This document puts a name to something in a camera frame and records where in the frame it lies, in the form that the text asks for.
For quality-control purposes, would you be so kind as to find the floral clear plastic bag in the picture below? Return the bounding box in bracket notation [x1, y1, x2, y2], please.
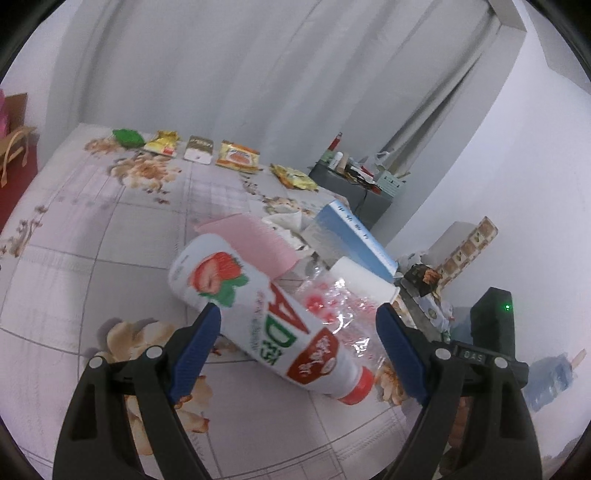
[279, 258, 386, 373]

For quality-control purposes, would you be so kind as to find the white paper cup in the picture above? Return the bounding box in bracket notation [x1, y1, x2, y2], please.
[329, 257, 400, 305]

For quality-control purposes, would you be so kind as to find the blue white tissue box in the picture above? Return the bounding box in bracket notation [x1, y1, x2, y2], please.
[301, 200, 398, 283]

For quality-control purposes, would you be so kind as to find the strawberry AD milk bottle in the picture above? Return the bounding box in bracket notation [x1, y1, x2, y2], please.
[168, 234, 374, 405]

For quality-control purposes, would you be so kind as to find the pink mesh sponge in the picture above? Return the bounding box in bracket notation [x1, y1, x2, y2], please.
[194, 213, 300, 279]

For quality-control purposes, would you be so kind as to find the white box on floor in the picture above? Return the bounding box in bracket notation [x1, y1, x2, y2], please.
[414, 294, 455, 343]

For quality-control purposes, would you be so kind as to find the blue water jug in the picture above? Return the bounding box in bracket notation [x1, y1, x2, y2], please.
[523, 349, 587, 412]

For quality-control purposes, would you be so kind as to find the patterned rolled tablecloth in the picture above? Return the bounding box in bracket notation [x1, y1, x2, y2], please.
[438, 216, 498, 290]

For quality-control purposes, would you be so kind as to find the dark snack bag on floor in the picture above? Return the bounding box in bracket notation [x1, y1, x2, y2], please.
[403, 263, 443, 297]

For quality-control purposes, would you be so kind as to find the grey cabinet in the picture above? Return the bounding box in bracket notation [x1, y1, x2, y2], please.
[310, 162, 407, 230]

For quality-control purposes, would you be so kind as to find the green mesh basket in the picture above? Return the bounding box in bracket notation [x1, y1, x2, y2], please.
[375, 170, 406, 197]

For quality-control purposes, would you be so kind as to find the floral vinyl tablecloth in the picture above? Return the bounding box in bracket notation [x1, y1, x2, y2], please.
[1, 125, 418, 479]

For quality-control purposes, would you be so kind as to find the white crumpled tissue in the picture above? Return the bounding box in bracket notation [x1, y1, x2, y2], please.
[263, 211, 315, 256]

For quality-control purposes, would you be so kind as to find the white small bottle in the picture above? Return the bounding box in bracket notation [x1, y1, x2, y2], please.
[329, 151, 344, 170]

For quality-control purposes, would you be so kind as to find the yellow crumpled packet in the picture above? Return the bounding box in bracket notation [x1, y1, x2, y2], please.
[270, 164, 318, 191]

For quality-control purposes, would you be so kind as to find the red thermos bottle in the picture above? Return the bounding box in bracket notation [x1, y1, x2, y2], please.
[327, 132, 342, 152]

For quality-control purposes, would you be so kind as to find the red gift bag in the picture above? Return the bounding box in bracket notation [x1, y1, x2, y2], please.
[0, 126, 38, 228]

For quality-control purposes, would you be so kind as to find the orange noodle packet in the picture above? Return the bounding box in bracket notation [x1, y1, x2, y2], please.
[215, 140, 259, 173]

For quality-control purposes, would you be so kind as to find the green small packet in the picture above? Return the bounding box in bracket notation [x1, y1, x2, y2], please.
[112, 129, 145, 149]

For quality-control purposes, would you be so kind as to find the yellow snack packet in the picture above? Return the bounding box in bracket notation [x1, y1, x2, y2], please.
[142, 130, 181, 157]

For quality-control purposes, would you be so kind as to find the olive white packet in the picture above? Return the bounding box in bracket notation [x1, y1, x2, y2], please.
[183, 135, 214, 165]

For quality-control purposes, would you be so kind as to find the white curtain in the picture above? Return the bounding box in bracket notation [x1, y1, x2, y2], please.
[41, 1, 500, 169]

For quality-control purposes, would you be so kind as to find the brown cardboard box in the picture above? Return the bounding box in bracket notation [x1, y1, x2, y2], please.
[0, 90, 28, 139]

